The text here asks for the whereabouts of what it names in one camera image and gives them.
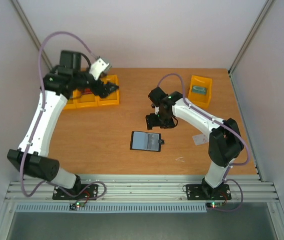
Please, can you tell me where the card holder with clear sleeves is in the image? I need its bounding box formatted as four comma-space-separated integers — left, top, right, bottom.
130, 131, 165, 152

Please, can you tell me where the white card with red pattern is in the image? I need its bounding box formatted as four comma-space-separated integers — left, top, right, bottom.
192, 134, 208, 146

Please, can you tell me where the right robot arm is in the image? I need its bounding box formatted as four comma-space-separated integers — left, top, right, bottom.
146, 87, 244, 200

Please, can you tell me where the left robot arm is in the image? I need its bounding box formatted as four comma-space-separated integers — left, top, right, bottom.
7, 50, 119, 199

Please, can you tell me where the red credit card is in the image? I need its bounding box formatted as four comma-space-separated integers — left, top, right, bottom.
82, 88, 92, 95

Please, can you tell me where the teal card in bin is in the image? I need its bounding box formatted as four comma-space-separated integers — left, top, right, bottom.
191, 85, 207, 96

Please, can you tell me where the yellow bin right of trio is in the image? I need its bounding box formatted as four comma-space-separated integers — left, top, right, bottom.
96, 74, 120, 106

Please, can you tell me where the yellow bin middle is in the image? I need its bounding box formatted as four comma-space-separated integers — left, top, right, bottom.
74, 90, 98, 109

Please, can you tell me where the yellow bin left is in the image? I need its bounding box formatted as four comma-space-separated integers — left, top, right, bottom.
64, 99, 77, 110

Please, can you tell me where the yellow bin far right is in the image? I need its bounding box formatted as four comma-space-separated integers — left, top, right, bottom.
187, 75, 212, 109

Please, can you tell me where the right circuit board with LED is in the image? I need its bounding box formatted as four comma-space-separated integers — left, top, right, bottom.
206, 202, 224, 209

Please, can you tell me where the circuit board with led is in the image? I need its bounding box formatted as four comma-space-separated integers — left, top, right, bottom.
69, 202, 86, 211
206, 202, 224, 209

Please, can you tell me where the left circuit board with LED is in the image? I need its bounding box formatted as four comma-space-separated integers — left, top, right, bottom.
69, 202, 86, 211

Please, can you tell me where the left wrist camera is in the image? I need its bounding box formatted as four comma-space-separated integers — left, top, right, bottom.
89, 56, 112, 81

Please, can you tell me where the aluminium rail frame front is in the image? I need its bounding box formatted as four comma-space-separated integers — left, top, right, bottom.
5, 174, 280, 203

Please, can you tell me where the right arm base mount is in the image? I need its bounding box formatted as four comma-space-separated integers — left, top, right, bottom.
183, 183, 232, 201

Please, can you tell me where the left aluminium frame post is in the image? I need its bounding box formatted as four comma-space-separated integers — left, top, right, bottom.
10, 0, 53, 69

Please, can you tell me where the aluminium frame post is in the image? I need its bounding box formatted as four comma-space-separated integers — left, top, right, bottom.
10, 0, 53, 69
228, 0, 275, 77

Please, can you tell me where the slotted grey cable duct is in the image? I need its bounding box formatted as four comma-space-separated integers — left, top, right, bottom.
15, 203, 207, 214

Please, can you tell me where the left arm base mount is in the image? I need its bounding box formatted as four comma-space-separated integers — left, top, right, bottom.
52, 184, 99, 201

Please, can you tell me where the right aluminium frame post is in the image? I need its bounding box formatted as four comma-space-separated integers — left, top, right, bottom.
228, 0, 275, 77

